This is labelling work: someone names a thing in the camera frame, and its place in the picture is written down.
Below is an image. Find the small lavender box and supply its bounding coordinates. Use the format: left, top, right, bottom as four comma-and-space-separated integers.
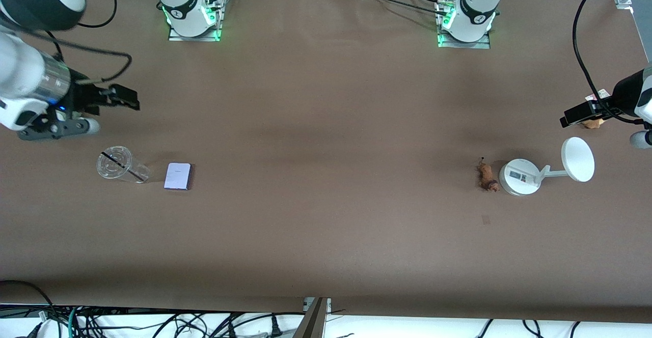
164, 162, 192, 191

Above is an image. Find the brown lion statue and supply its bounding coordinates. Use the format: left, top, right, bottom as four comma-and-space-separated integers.
476, 157, 501, 192

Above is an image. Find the brown plush toy with tag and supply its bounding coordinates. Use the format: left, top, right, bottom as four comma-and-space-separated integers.
582, 90, 610, 129

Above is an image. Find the clear plastic cup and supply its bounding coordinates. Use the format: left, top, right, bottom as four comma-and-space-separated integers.
97, 146, 151, 184

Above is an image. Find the black drinking straw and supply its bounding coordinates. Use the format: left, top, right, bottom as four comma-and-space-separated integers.
101, 152, 146, 182

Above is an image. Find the white round desk lamp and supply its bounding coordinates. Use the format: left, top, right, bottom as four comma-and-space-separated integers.
498, 137, 595, 196

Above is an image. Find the brown table cover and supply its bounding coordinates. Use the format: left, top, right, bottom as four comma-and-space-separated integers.
0, 0, 652, 323

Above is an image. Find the metal support beam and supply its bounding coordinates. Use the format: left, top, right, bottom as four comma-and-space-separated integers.
293, 297, 332, 338

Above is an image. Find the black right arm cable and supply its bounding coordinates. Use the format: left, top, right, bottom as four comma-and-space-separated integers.
43, 0, 133, 85

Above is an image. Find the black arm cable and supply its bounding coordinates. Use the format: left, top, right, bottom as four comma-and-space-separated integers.
43, 0, 133, 85
573, 0, 619, 112

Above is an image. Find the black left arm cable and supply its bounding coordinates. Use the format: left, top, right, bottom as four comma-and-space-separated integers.
573, 0, 619, 112

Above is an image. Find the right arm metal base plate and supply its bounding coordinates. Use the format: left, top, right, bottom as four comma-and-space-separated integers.
168, 22, 222, 42

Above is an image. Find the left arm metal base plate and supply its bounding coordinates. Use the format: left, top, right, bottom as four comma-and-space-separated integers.
437, 27, 491, 49

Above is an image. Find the black looped floor cable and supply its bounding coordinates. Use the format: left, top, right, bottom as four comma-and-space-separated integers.
0, 279, 54, 323

